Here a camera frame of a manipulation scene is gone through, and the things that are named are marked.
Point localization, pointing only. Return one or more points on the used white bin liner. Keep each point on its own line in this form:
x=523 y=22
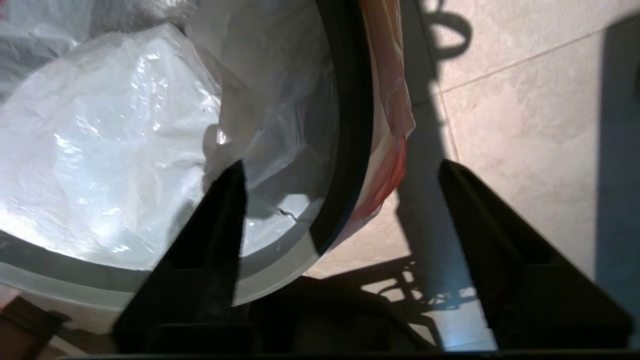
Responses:
x=125 y=150

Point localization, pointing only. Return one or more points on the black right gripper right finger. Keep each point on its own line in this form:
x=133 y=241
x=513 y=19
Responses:
x=525 y=290

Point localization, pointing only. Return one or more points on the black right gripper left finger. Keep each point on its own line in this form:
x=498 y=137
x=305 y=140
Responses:
x=200 y=270

